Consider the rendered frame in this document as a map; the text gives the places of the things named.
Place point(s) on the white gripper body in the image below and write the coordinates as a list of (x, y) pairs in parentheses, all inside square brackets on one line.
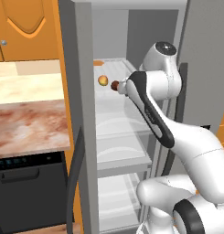
[(122, 87)]

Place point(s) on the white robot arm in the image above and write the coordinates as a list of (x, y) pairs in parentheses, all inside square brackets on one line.
[(189, 146)]

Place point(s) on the brown pear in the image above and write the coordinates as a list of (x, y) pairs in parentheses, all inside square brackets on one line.
[(114, 85)]

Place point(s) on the clear glass fridge shelf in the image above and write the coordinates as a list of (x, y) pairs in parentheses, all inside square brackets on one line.
[(119, 68), (119, 119), (122, 155)]

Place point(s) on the yellow orange mango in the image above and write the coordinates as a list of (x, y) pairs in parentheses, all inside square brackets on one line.
[(102, 80)]

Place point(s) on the orange fruit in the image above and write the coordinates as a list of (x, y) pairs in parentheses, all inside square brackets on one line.
[(98, 63)]

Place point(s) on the grey fridge door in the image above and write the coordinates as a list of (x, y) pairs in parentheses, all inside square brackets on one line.
[(204, 61), (81, 76)]

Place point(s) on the grey fridge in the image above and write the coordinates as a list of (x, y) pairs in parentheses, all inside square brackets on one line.
[(113, 33)]

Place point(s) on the clear fridge drawer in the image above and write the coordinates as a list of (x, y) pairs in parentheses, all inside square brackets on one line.
[(116, 201)]

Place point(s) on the orange cupboard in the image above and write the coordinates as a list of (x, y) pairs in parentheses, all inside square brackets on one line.
[(223, 128)]

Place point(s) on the orange cupboard door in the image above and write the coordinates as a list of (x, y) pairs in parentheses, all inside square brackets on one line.
[(28, 27)]

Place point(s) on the round silver cupboard knob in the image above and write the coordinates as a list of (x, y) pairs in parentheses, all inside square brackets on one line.
[(4, 42)]

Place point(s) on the black dishwasher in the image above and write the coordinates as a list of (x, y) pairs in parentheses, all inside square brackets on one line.
[(28, 195)]

